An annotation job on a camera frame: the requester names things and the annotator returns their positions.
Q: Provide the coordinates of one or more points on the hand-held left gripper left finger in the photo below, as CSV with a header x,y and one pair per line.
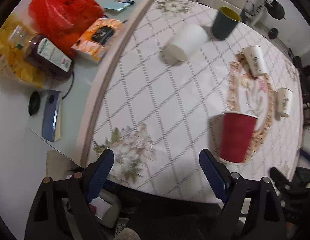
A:
x,y
101,173

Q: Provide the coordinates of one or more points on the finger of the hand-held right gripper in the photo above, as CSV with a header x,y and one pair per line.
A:
x,y
307,156
281,178

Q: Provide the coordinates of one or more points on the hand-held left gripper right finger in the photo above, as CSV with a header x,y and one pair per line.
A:
x,y
213,175

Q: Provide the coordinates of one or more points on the red paper cup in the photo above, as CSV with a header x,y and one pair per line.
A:
x,y
236,137

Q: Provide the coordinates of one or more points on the white printed paper cup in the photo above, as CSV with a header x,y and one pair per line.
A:
x,y
285,102
255,60

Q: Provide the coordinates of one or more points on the large plain white paper cup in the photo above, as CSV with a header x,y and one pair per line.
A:
x,y
186,43

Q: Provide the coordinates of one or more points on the green cup with yellow inside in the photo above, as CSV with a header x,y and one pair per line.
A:
x,y
223,23

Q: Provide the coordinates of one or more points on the white storage box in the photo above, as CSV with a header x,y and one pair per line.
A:
x,y
106,206

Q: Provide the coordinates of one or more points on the blue smartphone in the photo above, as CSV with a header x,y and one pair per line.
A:
x,y
51,116

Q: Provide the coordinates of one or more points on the floral checked tablecloth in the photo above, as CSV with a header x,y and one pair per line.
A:
x,y
170,92

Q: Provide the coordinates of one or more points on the black round cap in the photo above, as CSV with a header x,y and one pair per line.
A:
x,y
34,103

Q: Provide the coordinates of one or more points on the dark jar with white label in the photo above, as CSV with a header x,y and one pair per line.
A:
x,y
48,55

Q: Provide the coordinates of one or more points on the orange tissue box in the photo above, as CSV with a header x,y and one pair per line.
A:
x,y
98,40

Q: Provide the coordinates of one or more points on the yellow snack bag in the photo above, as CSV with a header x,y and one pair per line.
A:
x,y
12,62

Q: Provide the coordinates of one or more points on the red plastic bag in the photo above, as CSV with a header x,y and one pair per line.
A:
x,y
59,17

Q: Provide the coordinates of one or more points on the teal notebook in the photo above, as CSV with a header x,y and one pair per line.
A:
x,y
117,5

